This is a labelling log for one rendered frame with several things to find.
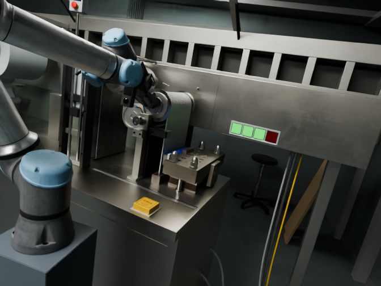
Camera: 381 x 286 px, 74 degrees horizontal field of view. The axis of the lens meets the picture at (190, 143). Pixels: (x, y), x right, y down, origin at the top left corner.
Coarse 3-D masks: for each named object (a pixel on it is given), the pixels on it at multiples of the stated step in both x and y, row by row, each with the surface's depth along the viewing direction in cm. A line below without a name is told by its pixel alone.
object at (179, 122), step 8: (168, 120) 113; (176, 120) 120; (184, 120) 128; (168, 128) 114; (176, 128) 122; (184, 128) 130; (176, 136) 124; (184, 136) 133; (168, 144) 118; (176, 144) 126; (184, 144) 136; (168, 152) 121
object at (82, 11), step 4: (72, 0) 124; (76, 0) 124; (80, 0) 123; (84, 0) 125; (72, 4) 123; (76, 4) 123; (80, 4) 124; (84, 4) 125; (72, 8) 125; (76, 8) 124; (80, 8) 124; (84, 8) 126; (76, 12) 128; (80, 12) 126; (84, 12) 127
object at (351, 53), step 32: (96, 32) 165; (128, 32) 151; (160, 32) 142; (192, 32) 135; (224, 32) 128; (160, 64) 145; (192, 64) 140; (224, 64) 138; (256, 64) 131; (288, 64) 125; (320, 64) 119; (352, 64) 108
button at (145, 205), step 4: (140, 200) 93; (144, 200) 94; (148, 200) 95; (152, 200) 95; (136, 204) 91; (140, 204) 91; (144, 204) 91; (148, 204) 92; (152, 204) 92; (156, 204) 93; (136, 208) 91; (140, 208) 90; (144, 208) 89; (148, 208) 89; (152, 208) 90; (156, 208) 93; (144, 212) 90; (148, 212) 89; (152, 212) 91
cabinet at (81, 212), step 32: (0, 192) 126; (224, 192) 135; (0, 224) 130; (96, 224) 101; (128, 224) 94; (192, 224) 96; (96, 256) 103; (128, 256) 96; (160, 256) 90; (192, 256) 109
